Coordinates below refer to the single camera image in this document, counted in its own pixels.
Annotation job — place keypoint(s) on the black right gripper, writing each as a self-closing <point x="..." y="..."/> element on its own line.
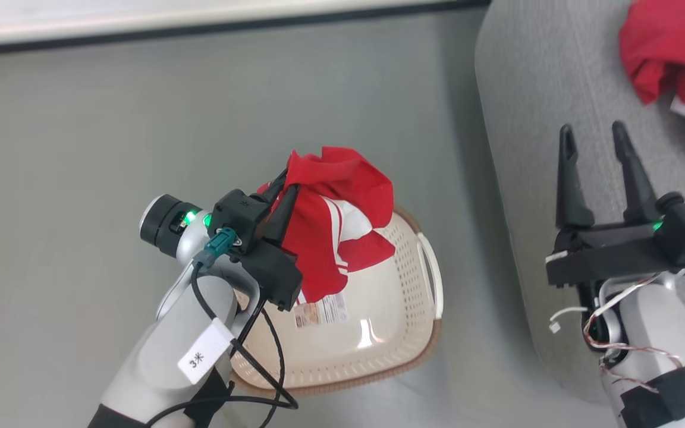
<point x="610" y="252"/>

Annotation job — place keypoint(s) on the grey fabric sofa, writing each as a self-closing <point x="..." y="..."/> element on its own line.
<point x="533" y="148"/>

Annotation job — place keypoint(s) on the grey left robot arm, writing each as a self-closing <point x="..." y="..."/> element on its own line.
<point x="164" y="345"/>

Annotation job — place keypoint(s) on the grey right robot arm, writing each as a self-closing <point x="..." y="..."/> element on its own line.
<point x="657" y="333"/>

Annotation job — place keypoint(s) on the red garment with white patch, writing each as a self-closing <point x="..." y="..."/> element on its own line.
<point x="675" y="41"/>

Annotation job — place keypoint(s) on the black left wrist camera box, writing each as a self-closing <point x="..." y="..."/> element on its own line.
<point x="238" y="214"/>

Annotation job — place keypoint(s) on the cream perforated laundry basket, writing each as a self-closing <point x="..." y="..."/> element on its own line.
<point x="378" y="309"/>

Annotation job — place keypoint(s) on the white and black baseboard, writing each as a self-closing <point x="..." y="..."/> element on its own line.
<point x="140" y="24"/>

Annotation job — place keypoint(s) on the printed basket label sticker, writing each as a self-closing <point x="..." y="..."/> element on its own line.
<point x="321" y="310"/>

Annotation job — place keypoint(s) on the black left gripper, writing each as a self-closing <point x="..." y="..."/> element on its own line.
<point x="271" y="270"/>

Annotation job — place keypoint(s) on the red garment with white stripes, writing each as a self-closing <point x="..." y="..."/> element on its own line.
<point x="342" y="184"/>

